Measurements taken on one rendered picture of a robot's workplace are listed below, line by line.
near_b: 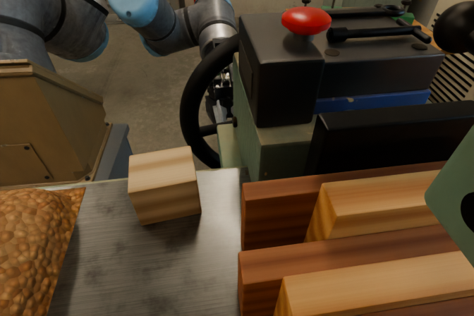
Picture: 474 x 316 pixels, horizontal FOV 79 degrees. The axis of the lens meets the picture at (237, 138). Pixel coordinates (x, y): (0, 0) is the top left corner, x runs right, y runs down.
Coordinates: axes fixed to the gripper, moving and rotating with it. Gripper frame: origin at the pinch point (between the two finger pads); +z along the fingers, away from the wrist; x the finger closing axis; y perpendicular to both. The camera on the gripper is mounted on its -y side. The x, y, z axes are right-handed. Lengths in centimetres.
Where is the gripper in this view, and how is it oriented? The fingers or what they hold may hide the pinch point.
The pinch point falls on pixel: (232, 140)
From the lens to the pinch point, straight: 55.2
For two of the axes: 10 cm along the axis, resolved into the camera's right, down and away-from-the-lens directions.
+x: 9.9, -1.0, 1.0
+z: 1.4, 8.7, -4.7
